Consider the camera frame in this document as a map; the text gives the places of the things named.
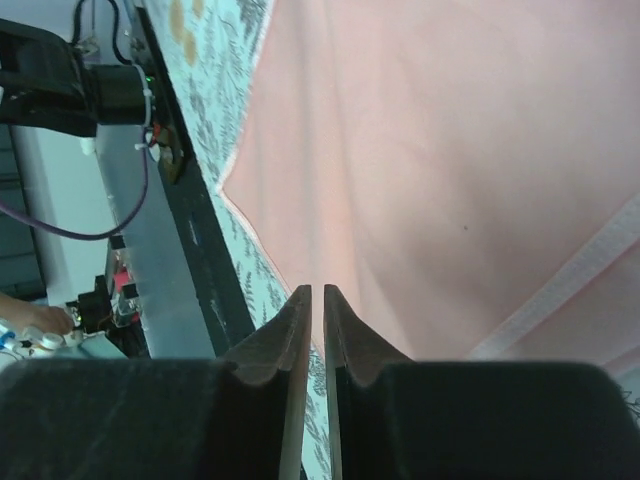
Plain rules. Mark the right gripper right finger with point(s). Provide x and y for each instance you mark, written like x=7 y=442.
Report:
x=392 y=417

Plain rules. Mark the aluminium frame rail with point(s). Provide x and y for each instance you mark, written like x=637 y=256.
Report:
x=172 y=319

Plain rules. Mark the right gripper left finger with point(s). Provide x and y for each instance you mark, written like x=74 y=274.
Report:
x=239 y=416

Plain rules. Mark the salmon pink cloth napkin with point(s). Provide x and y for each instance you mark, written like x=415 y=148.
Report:
x=466 y=172

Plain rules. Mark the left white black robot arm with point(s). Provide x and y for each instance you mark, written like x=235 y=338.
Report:
x=46 y=84

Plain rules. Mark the person in blue shirt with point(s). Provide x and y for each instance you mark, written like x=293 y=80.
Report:
x=35 y=315

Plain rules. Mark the floral tablecloth mat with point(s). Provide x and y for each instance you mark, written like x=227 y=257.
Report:
x=211 y=49

